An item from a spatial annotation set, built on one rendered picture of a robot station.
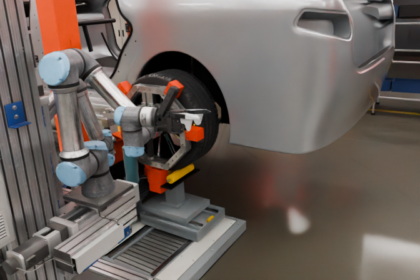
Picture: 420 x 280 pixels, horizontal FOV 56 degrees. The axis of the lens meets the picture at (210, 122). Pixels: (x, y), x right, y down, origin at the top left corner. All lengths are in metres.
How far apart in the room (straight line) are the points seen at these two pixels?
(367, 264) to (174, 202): 1.32
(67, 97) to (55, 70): 0.11
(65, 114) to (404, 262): 2.21
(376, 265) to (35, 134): 2.12
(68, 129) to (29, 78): 0.27
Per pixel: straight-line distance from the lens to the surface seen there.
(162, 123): 1.47
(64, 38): 2.55
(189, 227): 2.79
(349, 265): 2.78
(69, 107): 1.61
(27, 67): 1.73
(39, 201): 1.86
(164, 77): 2.51
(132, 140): 1.52
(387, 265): 2.85
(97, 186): 1.83
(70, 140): 1.65
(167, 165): 2.57
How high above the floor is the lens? 1.64
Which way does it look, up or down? 18 degrees down
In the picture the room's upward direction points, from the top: 2 degrees counter-clockwise
